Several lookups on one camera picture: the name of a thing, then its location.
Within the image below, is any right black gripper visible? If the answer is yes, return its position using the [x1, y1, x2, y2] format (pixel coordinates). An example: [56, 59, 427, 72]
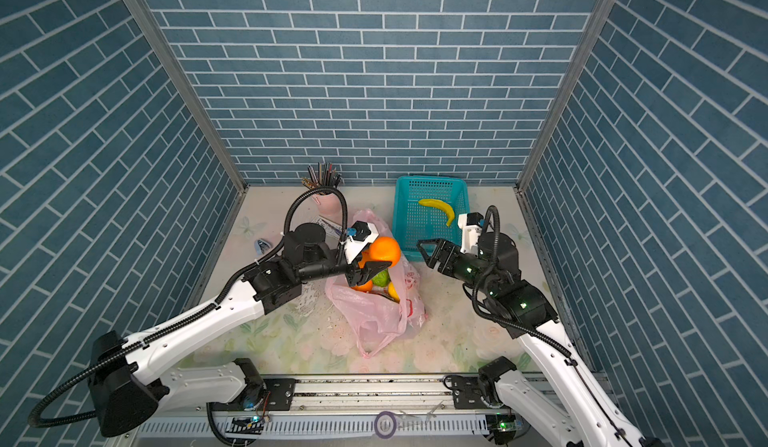
[419, 236, 499, 299]

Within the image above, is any green pear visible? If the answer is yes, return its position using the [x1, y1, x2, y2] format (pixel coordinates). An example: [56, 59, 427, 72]
[372, 270, 391, 288]

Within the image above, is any orange fruit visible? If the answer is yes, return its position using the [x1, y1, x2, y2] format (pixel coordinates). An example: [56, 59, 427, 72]
[352, 280, 374, 292]
[368, 236, 402, 266]

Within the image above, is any yellow lemon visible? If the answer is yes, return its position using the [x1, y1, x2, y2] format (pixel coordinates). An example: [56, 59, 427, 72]
[387, 282, 400, 302]

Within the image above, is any pink plastic bag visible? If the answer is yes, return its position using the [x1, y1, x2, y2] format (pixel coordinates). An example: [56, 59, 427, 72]
[325, 209, 427, 359]

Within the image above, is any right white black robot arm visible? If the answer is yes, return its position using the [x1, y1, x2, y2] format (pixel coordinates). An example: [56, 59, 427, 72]
[417, 232, 662, 446]

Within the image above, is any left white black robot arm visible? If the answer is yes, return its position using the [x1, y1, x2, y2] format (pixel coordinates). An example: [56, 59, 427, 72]
[88, 221, 391, 437]

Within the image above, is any white pencil box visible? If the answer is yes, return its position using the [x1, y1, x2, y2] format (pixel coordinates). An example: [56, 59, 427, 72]
[315, 217, 342, 241]

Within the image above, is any yellow banana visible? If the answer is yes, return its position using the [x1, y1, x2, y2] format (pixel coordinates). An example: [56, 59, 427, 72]
[418, 198, 456, 227]

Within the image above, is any teal plastic basket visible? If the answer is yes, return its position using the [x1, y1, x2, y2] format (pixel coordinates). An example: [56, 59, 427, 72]
[392, 176, 469, 262]

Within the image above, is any pink pencil cup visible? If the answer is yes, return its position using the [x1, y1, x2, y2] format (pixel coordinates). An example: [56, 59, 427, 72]
[312, 193, 342, 218]

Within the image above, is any small blue clip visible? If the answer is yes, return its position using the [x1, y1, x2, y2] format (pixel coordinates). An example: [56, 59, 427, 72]
[253, 238, 273, 258]

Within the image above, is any purple tape roll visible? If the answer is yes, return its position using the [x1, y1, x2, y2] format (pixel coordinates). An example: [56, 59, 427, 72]
[373, 411, 398, 440]

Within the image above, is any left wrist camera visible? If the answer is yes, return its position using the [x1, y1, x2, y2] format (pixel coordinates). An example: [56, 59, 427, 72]
[343, 221, 379, 264]

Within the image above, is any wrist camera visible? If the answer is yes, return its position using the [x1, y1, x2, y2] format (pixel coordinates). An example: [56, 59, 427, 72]
[457, 212, 485, 254]
[343, 221, 379, 264]

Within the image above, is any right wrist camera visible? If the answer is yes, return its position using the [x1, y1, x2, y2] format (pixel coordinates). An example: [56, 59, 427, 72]
[457, 212, 485, 254]

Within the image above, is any aluminium mounting rail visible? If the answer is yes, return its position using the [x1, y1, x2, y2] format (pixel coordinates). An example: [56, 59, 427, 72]
[107, 372, 631, 447]

